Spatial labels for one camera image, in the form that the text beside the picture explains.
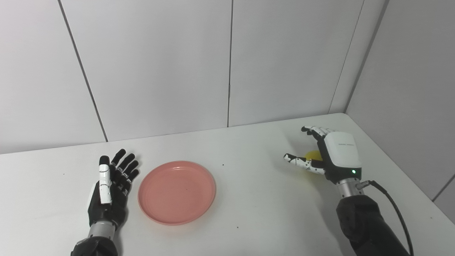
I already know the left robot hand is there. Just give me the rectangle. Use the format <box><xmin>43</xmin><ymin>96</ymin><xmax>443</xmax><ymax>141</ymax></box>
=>
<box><xmin>88</xmin><ymin>149</ymin><xmax>140</xmax><ymax>228</ymax></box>

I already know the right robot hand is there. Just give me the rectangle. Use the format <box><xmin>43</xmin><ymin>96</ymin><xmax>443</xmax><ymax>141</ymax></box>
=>
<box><xmin>283</xmin><ymin>126</ymin><xmax>362</xmax><ymax>185</ymax></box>

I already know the pink round plate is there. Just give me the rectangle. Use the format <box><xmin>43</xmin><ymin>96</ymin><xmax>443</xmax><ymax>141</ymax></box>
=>
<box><xmin>138</xmin><ymin>161</ymin><xmax>216</xmax><ymax>226</ymax></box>

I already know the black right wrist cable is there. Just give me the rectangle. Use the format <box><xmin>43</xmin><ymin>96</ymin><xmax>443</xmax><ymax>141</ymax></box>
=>
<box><xmin>355</xmin><ymin>180</ymin><xmax>415</xmax><ymax>256</ymax></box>

